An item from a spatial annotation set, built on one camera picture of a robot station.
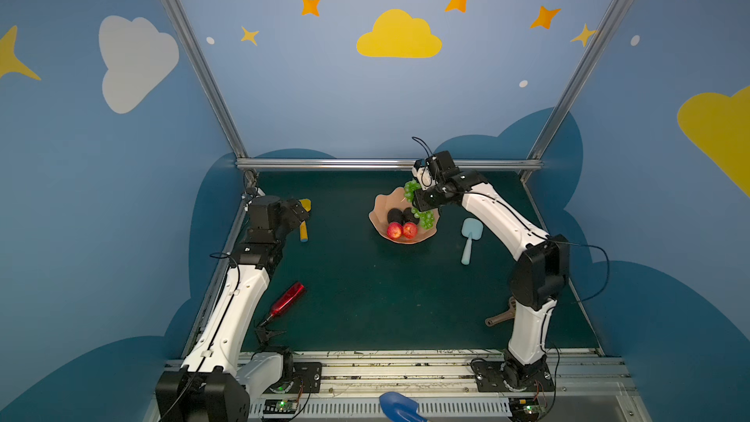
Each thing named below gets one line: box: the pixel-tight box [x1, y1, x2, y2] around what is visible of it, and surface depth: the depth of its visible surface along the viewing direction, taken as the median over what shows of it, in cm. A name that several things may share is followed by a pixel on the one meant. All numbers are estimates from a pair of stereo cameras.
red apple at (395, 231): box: [386, 221, 404, 241], surface depth 97 cm
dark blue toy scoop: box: [378, 391, 429, 422], surface depth 72 cm
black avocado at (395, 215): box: [386, 207, 405, 226], surface depth 106 cm
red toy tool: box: [259, 281, 306, 327], surface depth 86 cm
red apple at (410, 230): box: [402, 221, 419, 240], surface depth 100 cm
